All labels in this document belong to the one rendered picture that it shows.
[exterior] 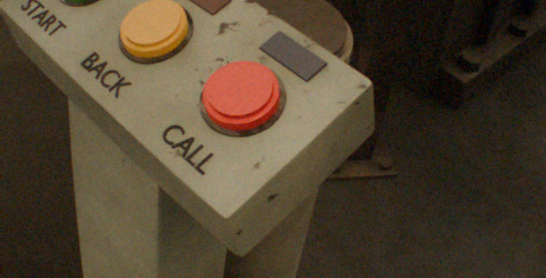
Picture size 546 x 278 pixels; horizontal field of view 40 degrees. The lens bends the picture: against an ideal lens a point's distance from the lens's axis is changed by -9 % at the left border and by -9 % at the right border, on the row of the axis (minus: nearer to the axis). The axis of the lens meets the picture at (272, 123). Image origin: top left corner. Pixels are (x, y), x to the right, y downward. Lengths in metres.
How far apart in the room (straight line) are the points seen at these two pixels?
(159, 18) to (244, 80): 0.07
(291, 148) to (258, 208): 0.03
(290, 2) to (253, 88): 0.25
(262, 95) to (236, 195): 0.05
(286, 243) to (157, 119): 0.33
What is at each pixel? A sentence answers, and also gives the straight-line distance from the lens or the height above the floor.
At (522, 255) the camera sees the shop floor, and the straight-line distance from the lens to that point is 1.25.
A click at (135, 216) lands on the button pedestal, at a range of 0.51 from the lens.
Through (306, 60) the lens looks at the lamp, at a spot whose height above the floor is 0.62.
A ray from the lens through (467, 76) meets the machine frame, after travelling 1.42.
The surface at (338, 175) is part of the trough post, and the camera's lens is 1.25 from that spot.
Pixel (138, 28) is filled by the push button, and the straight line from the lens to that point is 0.46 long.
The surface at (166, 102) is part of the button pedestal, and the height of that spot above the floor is 0.59.
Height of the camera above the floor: 0.88
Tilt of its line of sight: 42 degrees down
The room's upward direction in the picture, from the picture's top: 10 degrees clockwise
